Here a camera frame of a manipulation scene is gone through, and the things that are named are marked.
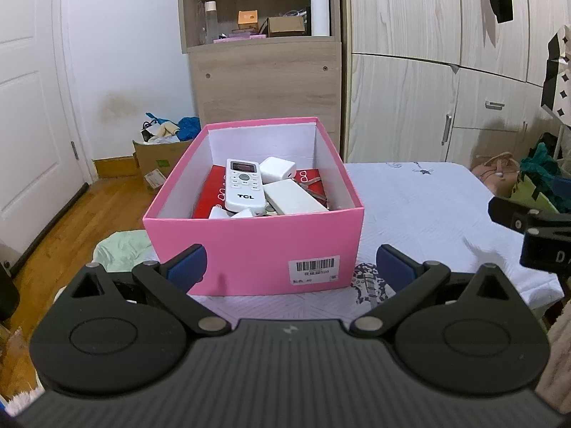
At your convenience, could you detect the small brown carton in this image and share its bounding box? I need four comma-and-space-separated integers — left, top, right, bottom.
267, 16, 309, 37

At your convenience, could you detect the black floor strip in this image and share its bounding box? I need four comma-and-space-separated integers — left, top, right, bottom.
9, 183, 90, 277

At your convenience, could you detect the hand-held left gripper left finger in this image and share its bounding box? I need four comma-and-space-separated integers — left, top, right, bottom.
67, 243, 229, 336

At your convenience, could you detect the beige cloth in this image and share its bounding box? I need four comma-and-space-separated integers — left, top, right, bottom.
154, 123, 180, 142

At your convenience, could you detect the beige bag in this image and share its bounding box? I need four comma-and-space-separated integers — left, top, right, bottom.
471, 152, 521, 197

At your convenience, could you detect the teal cloth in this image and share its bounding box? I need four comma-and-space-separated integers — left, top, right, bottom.
520, 142, 564, 175

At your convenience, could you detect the dark blue cloth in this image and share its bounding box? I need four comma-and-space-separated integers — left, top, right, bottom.
552, 175, 571, 213

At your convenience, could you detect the light wooden cabinet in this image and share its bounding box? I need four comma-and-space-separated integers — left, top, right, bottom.
177, 0, 343, 161

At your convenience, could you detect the white paper roll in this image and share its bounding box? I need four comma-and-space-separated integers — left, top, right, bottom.
310, 0, 331, 37

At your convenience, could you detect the silver key bunch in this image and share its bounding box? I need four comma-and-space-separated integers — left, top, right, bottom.
297, 177, 329, 202

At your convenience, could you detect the light green blanket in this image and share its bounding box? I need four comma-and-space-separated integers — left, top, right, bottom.
93, 231, 158, 272

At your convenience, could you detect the brown cardboard box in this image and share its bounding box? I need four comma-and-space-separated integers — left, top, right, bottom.
132, 138, 195, 194

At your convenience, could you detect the white cube charger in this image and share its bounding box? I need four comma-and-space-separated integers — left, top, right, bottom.
259, 157, 297, 184

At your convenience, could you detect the black white patterned cloth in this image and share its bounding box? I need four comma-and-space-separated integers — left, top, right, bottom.
539, 24, 571, 119

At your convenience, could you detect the flat pink box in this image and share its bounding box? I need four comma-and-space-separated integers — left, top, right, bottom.
213, 30, 268, 44

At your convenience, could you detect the clear bottle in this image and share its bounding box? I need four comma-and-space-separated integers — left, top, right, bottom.
204, 1, 219, 44

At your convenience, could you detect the cream remote control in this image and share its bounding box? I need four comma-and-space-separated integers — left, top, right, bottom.
225, 159, 267, 215

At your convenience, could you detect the blue plastic bag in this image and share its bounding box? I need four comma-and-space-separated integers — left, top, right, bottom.
178, 117, 202, 142

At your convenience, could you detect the white door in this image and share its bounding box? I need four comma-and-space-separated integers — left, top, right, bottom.
0, 0, 91, 269

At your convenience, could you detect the green bag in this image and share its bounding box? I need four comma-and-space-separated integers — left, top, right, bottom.
511, 173, 564, 215

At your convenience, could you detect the wooden baseboard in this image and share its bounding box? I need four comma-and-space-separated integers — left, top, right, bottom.
92, 154, 139, 179

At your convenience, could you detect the light wooden wardrobe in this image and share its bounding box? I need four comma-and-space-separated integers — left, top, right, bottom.
341, 0, 571, 167

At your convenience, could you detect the pink cardboard box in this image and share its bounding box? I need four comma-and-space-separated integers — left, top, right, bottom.
143, 117, 365, 297

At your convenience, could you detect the white power bank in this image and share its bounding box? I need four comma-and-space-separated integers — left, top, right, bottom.
264, 180, 329, 216

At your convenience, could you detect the small orange box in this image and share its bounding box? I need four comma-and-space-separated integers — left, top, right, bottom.
237, 10, 260, 32

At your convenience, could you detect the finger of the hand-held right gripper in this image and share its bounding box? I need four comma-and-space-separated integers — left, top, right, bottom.
488, 196, 571, 235

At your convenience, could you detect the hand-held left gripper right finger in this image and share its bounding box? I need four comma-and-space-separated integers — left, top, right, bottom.
350, 244, 512, 337

